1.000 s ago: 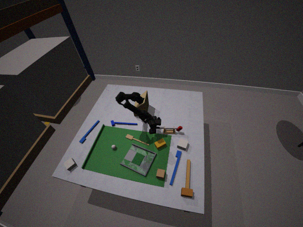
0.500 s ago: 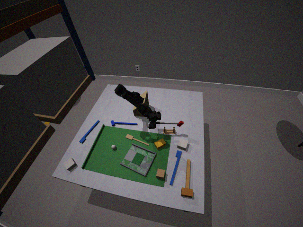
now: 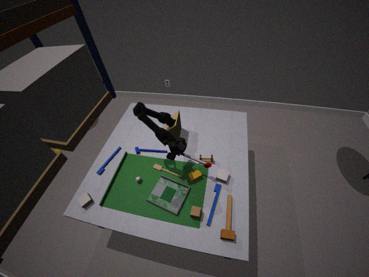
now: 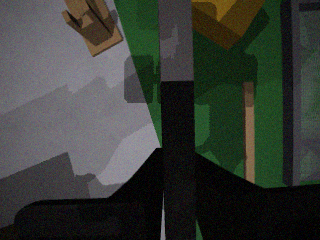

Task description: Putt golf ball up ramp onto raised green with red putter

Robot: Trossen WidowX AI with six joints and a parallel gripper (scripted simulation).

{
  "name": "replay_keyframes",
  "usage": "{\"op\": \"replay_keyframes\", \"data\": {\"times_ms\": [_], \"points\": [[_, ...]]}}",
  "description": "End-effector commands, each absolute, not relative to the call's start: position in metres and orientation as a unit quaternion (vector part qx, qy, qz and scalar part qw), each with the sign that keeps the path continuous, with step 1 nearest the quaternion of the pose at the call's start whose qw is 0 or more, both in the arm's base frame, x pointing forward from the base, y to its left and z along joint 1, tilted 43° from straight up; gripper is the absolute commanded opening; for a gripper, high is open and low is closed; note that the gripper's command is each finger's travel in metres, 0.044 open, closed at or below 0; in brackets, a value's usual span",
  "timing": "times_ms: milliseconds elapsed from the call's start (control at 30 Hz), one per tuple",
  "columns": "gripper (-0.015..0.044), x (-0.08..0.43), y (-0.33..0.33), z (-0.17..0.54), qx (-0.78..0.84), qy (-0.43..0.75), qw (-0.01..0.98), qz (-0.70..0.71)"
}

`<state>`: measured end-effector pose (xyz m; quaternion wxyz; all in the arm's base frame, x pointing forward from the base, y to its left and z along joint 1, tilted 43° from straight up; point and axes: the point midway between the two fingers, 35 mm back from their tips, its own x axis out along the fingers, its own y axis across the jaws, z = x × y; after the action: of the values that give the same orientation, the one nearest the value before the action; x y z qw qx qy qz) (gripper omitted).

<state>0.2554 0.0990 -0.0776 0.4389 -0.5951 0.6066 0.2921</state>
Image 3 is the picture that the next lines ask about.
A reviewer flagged green mat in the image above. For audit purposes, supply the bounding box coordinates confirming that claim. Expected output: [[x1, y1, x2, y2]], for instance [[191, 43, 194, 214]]
[[102, 154, 209, 228]]

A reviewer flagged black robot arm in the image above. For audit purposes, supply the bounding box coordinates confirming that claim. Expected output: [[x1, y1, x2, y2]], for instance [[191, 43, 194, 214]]
[[133, 102, 187, 153]]

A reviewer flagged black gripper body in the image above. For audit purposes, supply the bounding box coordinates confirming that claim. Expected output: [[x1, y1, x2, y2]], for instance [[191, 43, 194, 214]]
[[166, 137, 185, 160]]

